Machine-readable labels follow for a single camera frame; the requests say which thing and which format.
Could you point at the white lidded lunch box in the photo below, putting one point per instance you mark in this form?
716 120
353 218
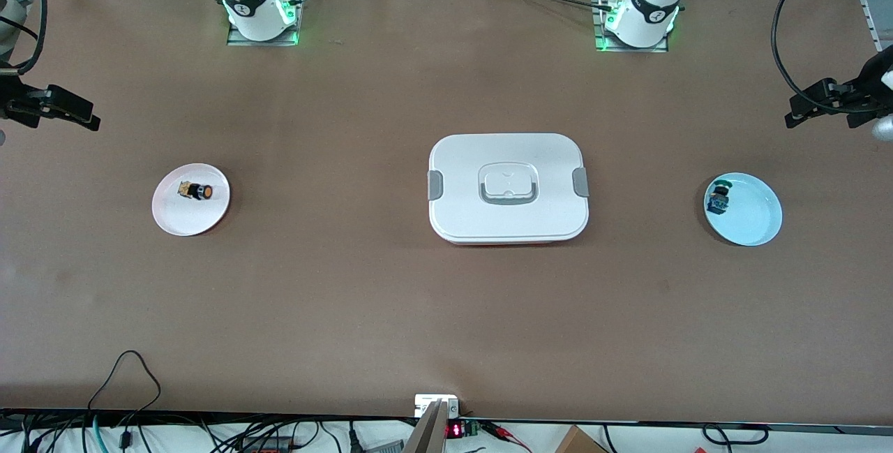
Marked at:
460 160

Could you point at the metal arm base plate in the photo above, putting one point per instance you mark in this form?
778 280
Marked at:
234 42
631 49

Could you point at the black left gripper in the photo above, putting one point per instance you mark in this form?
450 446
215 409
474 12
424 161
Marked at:
862 91

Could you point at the red digit display module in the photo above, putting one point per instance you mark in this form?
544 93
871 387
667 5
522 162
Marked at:
455 430

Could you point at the light blue round plate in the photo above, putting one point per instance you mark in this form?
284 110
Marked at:
750 212

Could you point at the pink round plate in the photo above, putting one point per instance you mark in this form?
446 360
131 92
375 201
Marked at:
188 219

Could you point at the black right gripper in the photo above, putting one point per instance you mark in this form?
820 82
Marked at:
12 101

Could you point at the brown cardboard box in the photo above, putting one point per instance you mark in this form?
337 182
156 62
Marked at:
575 442

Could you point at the orange push button switch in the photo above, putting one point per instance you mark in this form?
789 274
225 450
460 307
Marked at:
204 192

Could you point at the grey metal bar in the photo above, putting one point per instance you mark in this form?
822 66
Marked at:
429 432

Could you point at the small white device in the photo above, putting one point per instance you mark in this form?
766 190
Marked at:
425 404

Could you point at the green push button switch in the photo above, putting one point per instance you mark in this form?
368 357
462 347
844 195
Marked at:
717 200

